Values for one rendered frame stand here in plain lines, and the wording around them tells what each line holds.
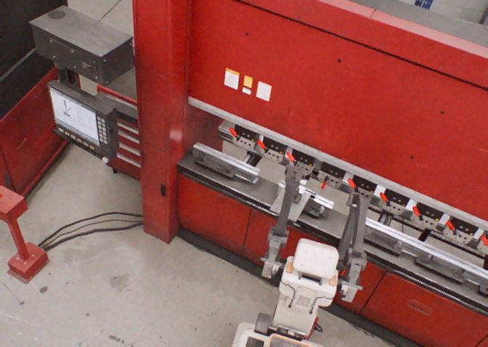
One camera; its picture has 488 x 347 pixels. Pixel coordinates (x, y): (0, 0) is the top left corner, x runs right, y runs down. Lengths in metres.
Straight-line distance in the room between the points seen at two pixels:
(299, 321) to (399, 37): 1.63
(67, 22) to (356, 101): 1.58
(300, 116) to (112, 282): 1.98
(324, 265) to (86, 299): 2.00
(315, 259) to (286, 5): 1.27
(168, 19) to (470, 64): 1.49
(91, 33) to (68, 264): 1.99
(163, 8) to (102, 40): 0.35
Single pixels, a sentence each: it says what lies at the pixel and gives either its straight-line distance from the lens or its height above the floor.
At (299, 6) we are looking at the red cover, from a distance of 2.50.
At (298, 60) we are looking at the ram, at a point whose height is 1.94.
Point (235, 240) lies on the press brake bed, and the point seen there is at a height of 0.33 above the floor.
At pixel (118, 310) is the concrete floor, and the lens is 3.80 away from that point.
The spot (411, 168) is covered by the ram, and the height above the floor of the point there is 1.55.
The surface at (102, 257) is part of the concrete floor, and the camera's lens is 4.05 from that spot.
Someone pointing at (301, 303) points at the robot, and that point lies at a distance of 2.64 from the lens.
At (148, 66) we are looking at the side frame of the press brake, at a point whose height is 1.68.
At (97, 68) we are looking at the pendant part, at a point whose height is 1.86.
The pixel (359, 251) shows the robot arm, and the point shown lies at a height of 1.28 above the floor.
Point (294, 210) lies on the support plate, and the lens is 3.11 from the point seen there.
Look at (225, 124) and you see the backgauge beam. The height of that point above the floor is 0.99.
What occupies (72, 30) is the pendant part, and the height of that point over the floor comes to 1.95.
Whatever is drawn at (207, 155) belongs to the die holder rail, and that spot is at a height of 0.94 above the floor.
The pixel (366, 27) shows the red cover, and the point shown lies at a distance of 2.43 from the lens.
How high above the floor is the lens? 3.35
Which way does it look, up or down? 46 degrees down
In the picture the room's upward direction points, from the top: 9 degrees clockwise
